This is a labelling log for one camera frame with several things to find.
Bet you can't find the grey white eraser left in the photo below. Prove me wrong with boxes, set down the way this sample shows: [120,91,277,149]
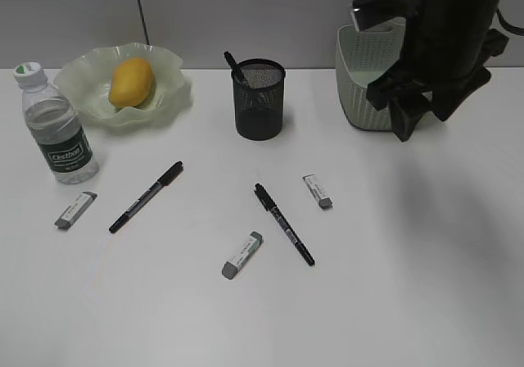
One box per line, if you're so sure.
[54,192,97,230]

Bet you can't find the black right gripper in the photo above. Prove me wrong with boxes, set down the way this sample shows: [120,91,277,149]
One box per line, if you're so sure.
[367,0,508,142]

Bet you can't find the grey white eraser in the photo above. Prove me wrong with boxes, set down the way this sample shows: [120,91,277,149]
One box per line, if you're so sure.
[302,174,332,210]
[221,231,264,280]
[54,192,97,230]

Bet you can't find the black cable left wall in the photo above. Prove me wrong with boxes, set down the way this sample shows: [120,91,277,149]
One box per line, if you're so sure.
[132,0,151,46]

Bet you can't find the clear water bottle green label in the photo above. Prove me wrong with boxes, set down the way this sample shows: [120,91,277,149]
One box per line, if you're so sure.
[13,61,99,184]

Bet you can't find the black mesh pen holder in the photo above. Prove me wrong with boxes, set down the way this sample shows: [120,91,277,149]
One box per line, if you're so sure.
[232,58,286,141]

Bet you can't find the grey white eraser right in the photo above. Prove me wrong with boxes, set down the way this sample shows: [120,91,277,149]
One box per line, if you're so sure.
[302,174,332,210]

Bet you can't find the yellow mango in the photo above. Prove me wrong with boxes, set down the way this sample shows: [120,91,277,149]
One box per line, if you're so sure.
[108,57,154,108]

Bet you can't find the pale green wavy plate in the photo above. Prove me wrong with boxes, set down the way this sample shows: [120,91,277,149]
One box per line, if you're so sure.
[54,43,192,129]

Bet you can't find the pale green woven basket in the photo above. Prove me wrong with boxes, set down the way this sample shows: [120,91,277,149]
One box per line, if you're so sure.
[336,18,404,132]

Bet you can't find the grey white eraser middle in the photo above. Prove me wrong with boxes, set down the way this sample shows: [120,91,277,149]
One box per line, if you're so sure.
[221,231,264,280]

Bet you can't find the black marker pen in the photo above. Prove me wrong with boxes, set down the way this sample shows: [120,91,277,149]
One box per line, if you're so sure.
[254,183,315,266]
[108,161,183,234]
[224,51,250,87]

